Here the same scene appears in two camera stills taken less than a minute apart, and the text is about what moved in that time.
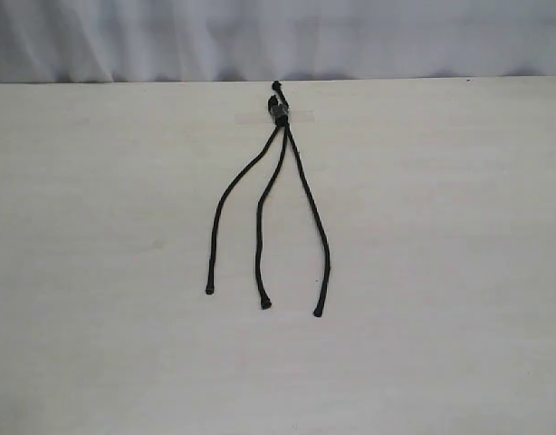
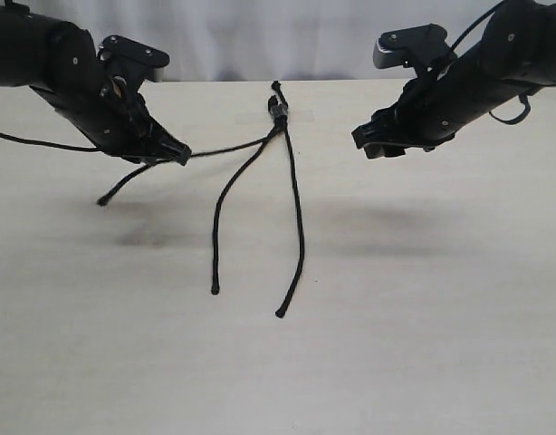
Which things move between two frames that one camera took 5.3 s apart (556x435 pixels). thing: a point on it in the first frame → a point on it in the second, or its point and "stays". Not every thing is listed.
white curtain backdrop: [180, 41] stays
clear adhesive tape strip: [263, 117] stays
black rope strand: [209, 286] → [133, 172]
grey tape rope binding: [279, 107] stays
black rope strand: [265, 303] → [218, 205]
